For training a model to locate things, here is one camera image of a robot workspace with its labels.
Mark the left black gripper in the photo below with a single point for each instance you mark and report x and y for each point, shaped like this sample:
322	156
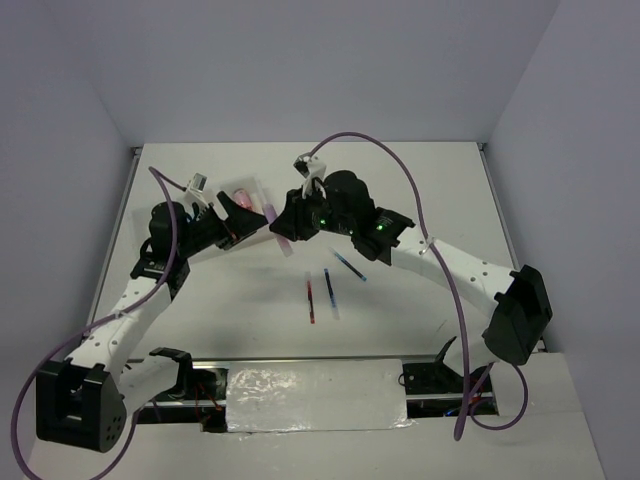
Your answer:
239	224

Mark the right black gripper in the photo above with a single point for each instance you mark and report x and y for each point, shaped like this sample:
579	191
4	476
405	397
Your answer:
287	223

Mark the purple highlighter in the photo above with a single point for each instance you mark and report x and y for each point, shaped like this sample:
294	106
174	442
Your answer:
271	216

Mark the pink glue stick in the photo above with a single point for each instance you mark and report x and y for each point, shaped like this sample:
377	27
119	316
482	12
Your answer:
243	199

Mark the red gel pen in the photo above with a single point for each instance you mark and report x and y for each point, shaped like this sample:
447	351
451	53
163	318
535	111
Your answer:
309	290

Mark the light blue gel pen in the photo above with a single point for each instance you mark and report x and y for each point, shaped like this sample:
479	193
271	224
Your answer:
348	264

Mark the dark blue gel pen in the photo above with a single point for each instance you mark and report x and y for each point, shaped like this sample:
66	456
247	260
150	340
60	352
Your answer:
331	294

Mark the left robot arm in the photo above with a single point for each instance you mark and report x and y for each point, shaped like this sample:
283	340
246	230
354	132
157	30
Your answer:
84	399

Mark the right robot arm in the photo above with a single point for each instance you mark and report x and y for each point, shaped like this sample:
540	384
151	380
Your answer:
515	302

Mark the white three-compartment tray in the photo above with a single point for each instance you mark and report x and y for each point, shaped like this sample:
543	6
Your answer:
175	192

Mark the silver foil sheet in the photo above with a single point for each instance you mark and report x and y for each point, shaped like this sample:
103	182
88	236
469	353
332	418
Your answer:
311	396

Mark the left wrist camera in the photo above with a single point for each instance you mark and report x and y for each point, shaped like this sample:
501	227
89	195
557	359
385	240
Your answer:
195	189

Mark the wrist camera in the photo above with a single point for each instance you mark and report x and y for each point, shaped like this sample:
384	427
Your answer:
195	189
313	171

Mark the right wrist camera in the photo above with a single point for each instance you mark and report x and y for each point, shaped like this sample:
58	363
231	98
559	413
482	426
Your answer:
313	171

